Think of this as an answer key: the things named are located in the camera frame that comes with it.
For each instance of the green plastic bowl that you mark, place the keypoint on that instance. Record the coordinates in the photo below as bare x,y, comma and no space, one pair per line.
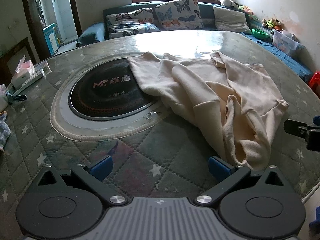
259,34

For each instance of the butterfly pillow lying flat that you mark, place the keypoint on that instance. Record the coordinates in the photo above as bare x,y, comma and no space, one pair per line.
131,23

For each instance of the white tissue box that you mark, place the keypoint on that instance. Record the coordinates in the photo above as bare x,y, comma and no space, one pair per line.
24,70

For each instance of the white plastic bag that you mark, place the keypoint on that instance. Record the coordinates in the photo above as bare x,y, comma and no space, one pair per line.
3,98

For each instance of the long flat white box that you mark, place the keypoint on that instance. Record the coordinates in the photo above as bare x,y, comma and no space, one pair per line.
35,77

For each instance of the dark wooden door frame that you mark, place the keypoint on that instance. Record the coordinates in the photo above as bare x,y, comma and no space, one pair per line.
35,29

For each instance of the red plastic stool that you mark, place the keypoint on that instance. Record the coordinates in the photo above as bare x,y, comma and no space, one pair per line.
315,80

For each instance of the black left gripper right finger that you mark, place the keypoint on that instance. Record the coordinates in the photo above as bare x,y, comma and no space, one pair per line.
227,176

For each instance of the clear plastic storage box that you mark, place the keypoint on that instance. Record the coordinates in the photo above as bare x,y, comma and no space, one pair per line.
284,41

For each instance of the blue grey knitted cloth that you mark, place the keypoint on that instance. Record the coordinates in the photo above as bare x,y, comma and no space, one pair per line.
4,131

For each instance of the blue white small cabinet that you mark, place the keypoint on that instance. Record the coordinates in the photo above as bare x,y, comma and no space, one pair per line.
50,38

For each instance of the grey plain cushion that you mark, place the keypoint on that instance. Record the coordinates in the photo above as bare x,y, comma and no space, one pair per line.
230,20

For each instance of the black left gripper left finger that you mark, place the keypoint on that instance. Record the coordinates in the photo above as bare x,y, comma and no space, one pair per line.
90,178

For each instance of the colourful plush toys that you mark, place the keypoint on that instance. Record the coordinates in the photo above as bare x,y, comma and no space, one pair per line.
272,24

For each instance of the cream sweatshirt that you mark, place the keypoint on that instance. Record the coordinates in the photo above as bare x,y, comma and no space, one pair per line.
236,106

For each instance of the panda plush toy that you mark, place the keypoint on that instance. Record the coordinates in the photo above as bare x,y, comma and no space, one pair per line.
229,4

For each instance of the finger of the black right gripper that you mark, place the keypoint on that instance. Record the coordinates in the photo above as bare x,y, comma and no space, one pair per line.
297,128

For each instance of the black round induction cooktop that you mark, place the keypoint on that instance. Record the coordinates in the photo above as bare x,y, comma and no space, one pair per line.
108,91

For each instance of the butterfly pillow upright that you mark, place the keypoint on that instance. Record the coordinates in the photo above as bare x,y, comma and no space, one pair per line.
179,15

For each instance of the blue sectional sofa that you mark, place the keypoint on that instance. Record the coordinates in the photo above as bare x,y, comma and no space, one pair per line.
98,32

